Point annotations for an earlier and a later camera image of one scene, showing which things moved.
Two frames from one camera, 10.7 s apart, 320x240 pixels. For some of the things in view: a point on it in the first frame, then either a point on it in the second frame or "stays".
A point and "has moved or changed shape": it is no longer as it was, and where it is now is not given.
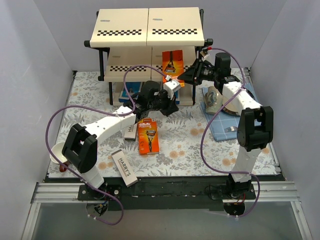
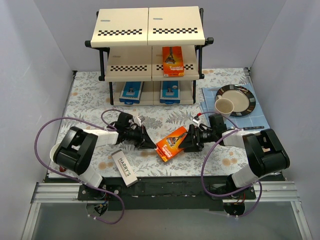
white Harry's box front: x=124 y=167 stays
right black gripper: x=196 y=72 to x=195 y=138
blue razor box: x=133 y=88 stays
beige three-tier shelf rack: x=153 y=46 stays
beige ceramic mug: x=213 y=100 to x=223 y=106
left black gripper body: x=169 y=104 to x=142 y=136
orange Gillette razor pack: x=148 y=136 to x=168 y=147
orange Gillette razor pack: x=173 y=66 has moved or changed shape
